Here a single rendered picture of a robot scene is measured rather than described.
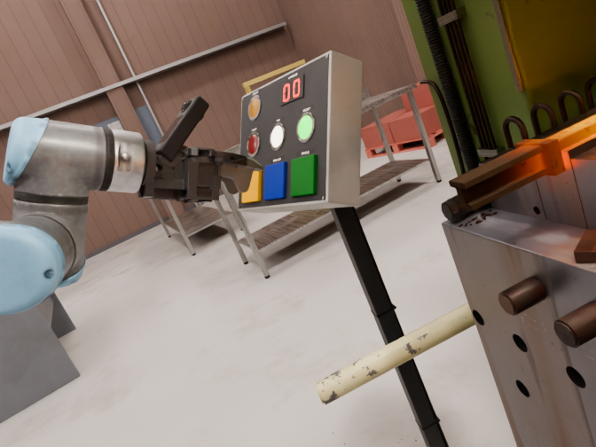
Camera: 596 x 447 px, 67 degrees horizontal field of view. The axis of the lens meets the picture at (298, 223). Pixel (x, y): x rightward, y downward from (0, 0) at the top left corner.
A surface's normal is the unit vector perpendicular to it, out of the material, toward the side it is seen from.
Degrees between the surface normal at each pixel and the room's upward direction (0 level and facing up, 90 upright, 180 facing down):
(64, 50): 90
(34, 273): 93
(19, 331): 90
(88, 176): 124
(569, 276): 90
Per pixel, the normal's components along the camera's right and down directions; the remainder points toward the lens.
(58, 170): 0.53, 0.15
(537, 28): 0.22, 0.17
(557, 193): -0.90, 0.42
